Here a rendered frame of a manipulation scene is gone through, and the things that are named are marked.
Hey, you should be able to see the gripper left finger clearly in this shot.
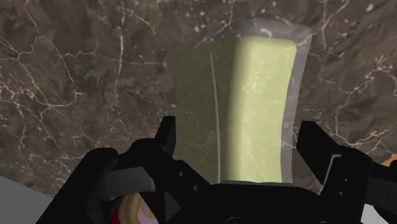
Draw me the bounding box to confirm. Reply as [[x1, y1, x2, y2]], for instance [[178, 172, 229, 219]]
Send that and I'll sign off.
[[36, 116, 216, 224]]

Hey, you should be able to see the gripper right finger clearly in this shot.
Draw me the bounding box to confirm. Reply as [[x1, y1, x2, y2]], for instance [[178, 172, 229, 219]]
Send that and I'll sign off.
[[295, 120, 397, 224]]

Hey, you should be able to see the orange object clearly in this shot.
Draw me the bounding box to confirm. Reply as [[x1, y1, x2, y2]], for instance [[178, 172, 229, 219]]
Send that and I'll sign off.
[[380, 154, 397, 169]]

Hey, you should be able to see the red and blond toy figure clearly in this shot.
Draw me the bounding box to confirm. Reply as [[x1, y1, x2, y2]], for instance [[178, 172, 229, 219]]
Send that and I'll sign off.
[[110, 192, 160, 224]]

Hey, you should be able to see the clear glass of green drink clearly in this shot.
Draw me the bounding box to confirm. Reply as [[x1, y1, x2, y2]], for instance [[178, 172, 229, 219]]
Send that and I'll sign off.
[[167, 18, 313, 187]]

